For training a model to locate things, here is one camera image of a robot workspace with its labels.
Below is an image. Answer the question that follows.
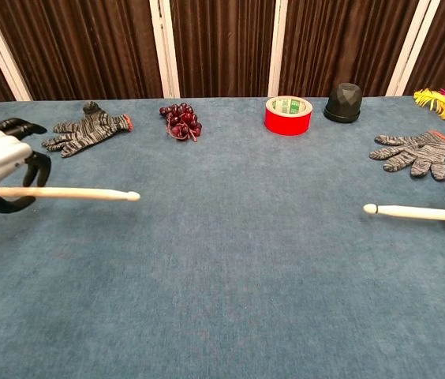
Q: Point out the white screen frame post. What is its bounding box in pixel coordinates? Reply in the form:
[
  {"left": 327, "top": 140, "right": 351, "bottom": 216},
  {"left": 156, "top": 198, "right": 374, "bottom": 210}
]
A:
[
  {"left": 0, "top": 0, "right": 33, "bottom": 102},
  {"left": 385, "top": 0, "right": 443, "bottom": 97},
  {"left": 149, "top": 0, "right": 181, "bottom": 99},
  {"left": 267, "top": 0, "right": 289, "bottom": 98}
]

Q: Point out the pale wooden drumstick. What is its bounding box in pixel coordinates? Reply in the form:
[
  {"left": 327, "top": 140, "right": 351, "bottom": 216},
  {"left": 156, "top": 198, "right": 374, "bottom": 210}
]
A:
[
  {"left": 0, "top": 186, "right": 141, "bottom": 202},
  {"left": 362, "top": 203, "right": 445, "bottom": 222}
]

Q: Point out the colourful feather shuttlecock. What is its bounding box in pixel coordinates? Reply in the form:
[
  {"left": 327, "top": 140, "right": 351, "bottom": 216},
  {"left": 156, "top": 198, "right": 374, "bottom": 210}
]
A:
[{"left": 413, "top": 82, "right": 445, "bottom": 139}]

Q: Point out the grey striped knit glove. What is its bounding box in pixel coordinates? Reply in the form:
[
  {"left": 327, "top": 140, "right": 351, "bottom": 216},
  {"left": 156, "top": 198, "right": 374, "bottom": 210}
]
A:
[
  {"left": 368, "top": 129, "right": 445, "bottom": 182},
  {"left": 41, "top": 101, "right": 134, "bottom": 159}
]

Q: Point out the red tape roll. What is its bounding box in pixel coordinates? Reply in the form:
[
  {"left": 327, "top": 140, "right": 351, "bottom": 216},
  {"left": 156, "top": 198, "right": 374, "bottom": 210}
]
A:
[{"left": 264, "top": 96, "right": 313, "bottom": 137}]

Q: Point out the brown pleated curtain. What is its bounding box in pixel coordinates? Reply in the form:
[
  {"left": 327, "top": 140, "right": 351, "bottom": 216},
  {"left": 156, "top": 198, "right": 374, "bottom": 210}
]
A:
[{"left": 0, "top": 0, "right": 445, "bottom": 107}]

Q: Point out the dark red grape bunch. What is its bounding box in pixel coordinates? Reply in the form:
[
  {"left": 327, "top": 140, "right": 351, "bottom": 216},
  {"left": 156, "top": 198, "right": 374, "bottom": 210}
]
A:
[{"left": 159, "top": 102, "right": 203, "bottom": 143}]

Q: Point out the black faceted cup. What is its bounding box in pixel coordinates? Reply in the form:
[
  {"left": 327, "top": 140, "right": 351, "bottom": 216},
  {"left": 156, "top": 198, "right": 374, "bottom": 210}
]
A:
[{"left": 323, "top": 82, "right": 363, "bottom": 124}]

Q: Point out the blue table mat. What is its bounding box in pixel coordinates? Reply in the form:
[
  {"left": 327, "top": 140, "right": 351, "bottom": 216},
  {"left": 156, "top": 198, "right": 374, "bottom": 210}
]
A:
[{"left": 0, "top": 96, "right": 445, "bottom": 379}]

